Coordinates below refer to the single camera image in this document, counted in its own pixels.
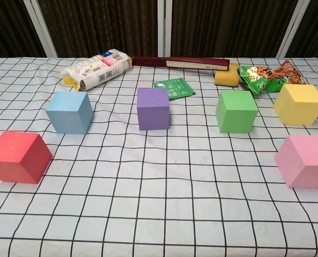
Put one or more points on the green foam cube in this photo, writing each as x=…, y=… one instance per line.
x=236, y=112

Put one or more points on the light blue foam cube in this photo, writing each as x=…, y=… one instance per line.
x=67, y=112

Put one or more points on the red foam cube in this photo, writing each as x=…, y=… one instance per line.
x=14, y=155

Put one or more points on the pink foam cube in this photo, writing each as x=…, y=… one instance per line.
x=303, y=160

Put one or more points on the purple foam cube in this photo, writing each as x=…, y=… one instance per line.
x=153, y=109

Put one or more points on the green tea sachet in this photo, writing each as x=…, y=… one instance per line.
x=178, y=87

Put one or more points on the dark red book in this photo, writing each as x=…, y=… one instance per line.
x=153, y=62

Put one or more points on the white black grid tablecloth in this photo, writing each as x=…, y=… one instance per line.
x=158, y=200

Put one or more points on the yellow sponge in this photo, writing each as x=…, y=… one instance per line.
x=225, y=77

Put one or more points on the white printed snack pack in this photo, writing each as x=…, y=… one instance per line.
x=97, y=69

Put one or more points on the green orange snack bag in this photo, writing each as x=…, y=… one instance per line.
x=266, y=77

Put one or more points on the yellow foam cube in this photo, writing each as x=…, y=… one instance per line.
x=298, y=104

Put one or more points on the white partition frame post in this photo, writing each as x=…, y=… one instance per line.
x=40, y=26
x=295, y=26
x=161, y=26

